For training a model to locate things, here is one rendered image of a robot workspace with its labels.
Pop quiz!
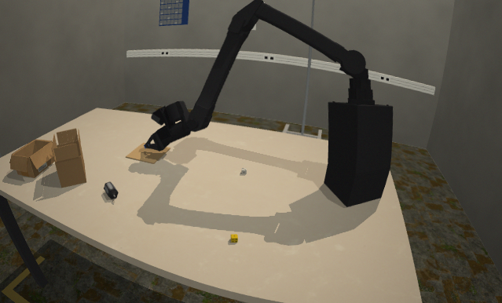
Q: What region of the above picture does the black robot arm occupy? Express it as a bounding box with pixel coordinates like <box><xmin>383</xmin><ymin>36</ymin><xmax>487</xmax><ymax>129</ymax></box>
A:
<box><xmin>151</xmin><ymin>0</ymin><xmax>375</xmax><ymax>140</ymax></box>

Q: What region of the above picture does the tan flat mat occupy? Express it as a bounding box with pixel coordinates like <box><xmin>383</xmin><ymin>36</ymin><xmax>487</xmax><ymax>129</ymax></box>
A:
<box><xmin>126</xmin><ymin>143</ymin><xmax>170</xmax><ymax>164</ymax></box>

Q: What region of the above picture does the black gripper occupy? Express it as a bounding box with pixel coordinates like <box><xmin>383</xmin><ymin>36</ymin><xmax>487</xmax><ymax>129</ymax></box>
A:
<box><xmin>145</xmin><ymin>130</ymin><xmax>177</xmax><ymax>152</ymax></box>

